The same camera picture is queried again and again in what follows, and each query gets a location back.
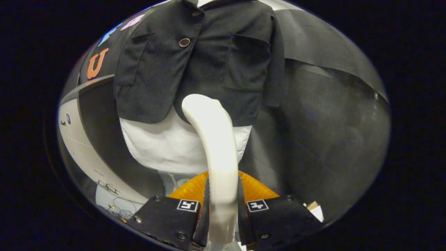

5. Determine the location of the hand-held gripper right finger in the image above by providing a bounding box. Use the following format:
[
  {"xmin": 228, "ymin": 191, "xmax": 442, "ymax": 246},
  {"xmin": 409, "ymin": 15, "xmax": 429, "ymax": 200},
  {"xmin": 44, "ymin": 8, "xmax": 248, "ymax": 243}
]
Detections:
[{"xmin": 238, "ymin": 171, "xmax": 323, "ymax": 251}]

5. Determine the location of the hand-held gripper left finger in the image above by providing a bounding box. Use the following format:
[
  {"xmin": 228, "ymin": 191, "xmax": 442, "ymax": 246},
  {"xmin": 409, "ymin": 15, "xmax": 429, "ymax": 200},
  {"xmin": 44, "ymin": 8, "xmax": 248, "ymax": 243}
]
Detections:
[{"xmin": 125, "ymin": 171, "xmax": 212, "ymax": 251}]

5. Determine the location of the black suit jacket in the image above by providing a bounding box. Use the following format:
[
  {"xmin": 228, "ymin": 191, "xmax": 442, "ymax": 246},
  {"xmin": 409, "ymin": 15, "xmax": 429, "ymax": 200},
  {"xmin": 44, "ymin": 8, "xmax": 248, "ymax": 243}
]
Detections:
[{"xmin": 113, "ymin": 0, "xmax": 285, "ymax": 127}]

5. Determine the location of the metal dress form stand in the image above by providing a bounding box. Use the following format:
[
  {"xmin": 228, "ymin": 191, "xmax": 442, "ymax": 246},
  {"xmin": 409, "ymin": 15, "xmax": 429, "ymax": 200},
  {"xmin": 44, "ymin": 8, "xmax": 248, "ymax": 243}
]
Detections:
[{"xmin": 157, "ymin": 171, "xmax": 190, "ymax": 196}]

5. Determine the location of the small cardboard box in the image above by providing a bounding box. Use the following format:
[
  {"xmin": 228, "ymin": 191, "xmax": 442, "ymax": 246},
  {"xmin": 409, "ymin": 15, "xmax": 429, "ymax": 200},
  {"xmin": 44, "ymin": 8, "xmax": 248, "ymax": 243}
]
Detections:
[{"xmin": 306, "ymin": 201, "xmax": 325, "ymax": 222}]

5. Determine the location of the white dress form torso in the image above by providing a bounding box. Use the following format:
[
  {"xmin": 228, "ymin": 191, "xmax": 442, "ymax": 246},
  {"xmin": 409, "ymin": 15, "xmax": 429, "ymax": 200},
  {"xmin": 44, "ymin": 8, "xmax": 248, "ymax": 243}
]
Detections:
[{"xmin": 119, "ymin": 105, "xmax": 253, "ymax": 175}]

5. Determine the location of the black backdrop cloth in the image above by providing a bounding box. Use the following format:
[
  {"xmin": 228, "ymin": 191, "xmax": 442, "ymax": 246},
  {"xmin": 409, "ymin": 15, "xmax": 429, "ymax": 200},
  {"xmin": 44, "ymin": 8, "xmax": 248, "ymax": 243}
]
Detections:
[{"xmin": 75, "ymin": 9, "xmax": 391, "ymax": 223}]

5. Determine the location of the grey cabinet box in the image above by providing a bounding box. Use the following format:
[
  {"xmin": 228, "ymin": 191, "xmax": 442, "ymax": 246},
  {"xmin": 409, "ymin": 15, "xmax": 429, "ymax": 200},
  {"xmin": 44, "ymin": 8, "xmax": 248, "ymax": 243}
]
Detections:
[{"xmin": 57, "ymin": 74, "xmax": 164, "ymax": 206}]

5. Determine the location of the tangle of thin floor cables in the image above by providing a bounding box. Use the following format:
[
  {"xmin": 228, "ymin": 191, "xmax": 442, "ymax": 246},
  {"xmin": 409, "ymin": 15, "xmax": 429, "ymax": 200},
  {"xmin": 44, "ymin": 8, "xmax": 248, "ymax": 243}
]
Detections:
[{"xmin": 97, "ymin": 180, "xmax": 138, "ymax": 223}]

